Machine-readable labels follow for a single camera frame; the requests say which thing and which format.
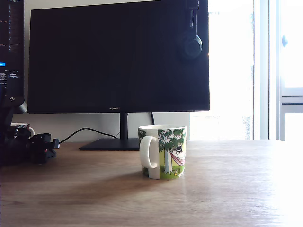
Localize pale window frame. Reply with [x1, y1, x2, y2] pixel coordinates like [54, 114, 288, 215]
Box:
[252, 0, 303, 142]

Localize white mug with tree print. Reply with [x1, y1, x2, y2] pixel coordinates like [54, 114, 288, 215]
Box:
[138, 124, 187, 180]

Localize black monitor stand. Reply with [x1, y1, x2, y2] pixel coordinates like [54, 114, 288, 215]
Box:
[79, 112, 143, 151]

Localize large black monitor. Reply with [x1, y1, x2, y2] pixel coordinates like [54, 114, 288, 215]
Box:
[27, 0, 210, 114]

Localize dark screen with text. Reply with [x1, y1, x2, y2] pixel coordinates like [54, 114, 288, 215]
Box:
[0, 0, 25, 98]

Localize dark red printed mug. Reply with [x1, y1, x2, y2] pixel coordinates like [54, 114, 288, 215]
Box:
[10, 122, 36, 139]

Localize black headphones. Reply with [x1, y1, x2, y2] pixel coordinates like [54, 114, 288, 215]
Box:
[176, 0, 204, 61]

